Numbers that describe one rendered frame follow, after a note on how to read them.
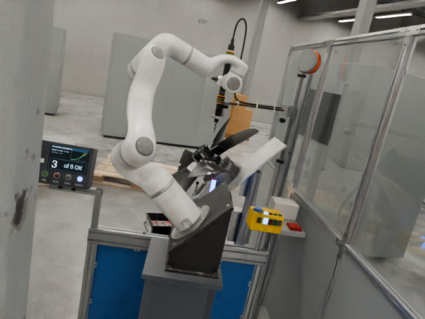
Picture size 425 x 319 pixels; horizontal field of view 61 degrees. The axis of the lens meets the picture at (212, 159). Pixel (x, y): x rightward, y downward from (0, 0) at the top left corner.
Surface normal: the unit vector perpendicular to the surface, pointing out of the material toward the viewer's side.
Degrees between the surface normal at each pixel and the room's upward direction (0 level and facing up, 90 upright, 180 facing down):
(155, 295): 90
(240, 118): 90
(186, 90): 90
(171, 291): 90
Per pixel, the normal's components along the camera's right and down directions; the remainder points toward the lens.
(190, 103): 0.30, 0.29
